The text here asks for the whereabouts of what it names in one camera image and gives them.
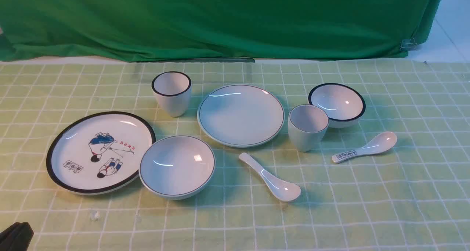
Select black rimmed white bowl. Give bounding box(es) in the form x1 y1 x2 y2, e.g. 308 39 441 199
307 83 366 129

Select plain white ceramic spoon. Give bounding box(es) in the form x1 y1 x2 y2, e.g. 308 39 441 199
238 153 301 202

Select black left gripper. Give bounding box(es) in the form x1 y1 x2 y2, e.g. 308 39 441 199
0 222 34 251

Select black rimmed illustrated plate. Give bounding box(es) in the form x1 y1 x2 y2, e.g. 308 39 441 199
46 111 156 196

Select metal binder clip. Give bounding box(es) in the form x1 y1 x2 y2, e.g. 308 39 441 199
400 38 418 51

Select green rimmed white cup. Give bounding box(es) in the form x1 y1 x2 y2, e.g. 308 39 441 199
288 105 329 152

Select green rimmed white bowl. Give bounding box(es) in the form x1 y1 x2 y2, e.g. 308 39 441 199
139 135 216 200

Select black rimmed white cup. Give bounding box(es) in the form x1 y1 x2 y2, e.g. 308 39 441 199
151 71 192 117

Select green backdrop cloth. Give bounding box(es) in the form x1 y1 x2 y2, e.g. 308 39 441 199
1 0 441 62

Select green checkered tablecloth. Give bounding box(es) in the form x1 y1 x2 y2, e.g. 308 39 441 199
0 60 470 251

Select white spoon with label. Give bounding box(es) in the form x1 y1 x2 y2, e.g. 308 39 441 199
331 132 398 164

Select green rimmed white plate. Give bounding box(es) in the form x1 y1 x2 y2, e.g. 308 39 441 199
196 84 284 148

